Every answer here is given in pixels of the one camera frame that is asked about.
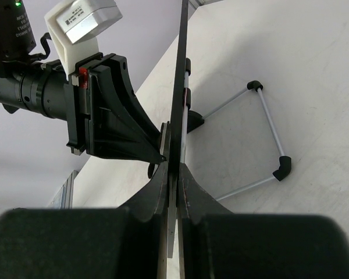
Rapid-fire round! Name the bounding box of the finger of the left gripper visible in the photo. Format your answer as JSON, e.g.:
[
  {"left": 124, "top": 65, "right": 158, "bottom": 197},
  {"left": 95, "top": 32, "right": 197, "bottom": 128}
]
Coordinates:
[{"left": 87, "top": 54, "right": 165, "bottom": 162}]

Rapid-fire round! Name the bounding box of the white whiteboard black frame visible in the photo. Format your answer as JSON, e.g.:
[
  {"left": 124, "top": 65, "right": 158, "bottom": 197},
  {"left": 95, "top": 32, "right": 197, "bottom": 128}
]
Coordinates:
[{"left": 167, "top": 0, "right": 188, "bottom": 259}]

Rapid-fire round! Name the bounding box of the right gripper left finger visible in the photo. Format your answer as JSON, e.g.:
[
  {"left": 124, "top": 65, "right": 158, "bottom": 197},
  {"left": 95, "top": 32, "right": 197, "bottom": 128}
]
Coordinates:
[{"left": 0, "top": 163, "right": 168, "bottom": 278}]

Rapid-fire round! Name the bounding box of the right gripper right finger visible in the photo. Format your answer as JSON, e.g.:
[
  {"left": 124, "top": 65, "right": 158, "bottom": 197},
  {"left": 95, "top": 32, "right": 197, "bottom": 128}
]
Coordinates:
[{"left": 178, "top": 164, "right": 349, "bottom": 278}]

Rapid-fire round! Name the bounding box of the left aluminium corner post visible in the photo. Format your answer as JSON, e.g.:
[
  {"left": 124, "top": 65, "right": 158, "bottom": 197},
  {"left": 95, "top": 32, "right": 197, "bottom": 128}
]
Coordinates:
[{"left": 48, "top": 170, "right": 79, "bottom": 209}]

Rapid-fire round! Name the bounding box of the whiteboard wire stand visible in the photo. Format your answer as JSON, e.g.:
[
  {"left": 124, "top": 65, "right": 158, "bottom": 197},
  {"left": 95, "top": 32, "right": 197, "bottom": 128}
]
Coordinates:
[{"left": 184, "top": 73, "right": 293, "bottom": 202}]

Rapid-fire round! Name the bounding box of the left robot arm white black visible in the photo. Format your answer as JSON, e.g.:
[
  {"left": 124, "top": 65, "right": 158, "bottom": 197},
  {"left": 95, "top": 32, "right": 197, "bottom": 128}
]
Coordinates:
[{"left": 0, "top": 1, "right": 165, "bottom": 164}]

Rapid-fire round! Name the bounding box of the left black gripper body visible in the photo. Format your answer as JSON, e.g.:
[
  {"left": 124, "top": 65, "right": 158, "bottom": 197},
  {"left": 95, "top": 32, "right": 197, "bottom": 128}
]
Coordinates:
[{"left": 65, "top": 53, "right": 111, "bottom": 156}]

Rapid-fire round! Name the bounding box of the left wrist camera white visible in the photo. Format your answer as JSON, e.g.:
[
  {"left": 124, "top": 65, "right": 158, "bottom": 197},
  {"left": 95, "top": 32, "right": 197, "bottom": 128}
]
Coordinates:
[{"left": 45, "top": 0, "right": 122, "bottom": 77}]

